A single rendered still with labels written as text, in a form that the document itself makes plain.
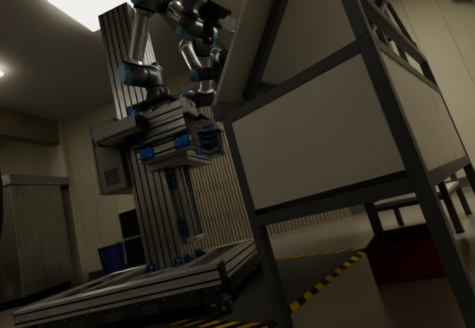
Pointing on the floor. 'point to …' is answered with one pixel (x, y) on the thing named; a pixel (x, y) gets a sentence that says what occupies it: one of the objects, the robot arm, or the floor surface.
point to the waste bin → (112, 258)
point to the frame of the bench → (384, 88)
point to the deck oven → (33, 240)
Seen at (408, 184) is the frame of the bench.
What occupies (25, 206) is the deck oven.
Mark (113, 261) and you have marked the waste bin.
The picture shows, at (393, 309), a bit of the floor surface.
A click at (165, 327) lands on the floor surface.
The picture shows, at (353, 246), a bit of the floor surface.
